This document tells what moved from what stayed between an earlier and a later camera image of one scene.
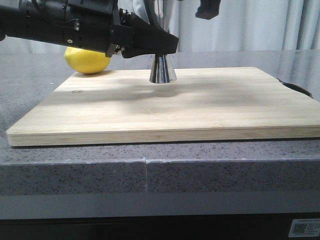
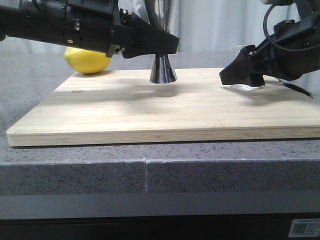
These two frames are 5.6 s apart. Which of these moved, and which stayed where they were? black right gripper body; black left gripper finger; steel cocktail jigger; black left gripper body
Moved: black right gripper body
Stayed: black left gripper finger; black left gripper body; steel cocktail jigger
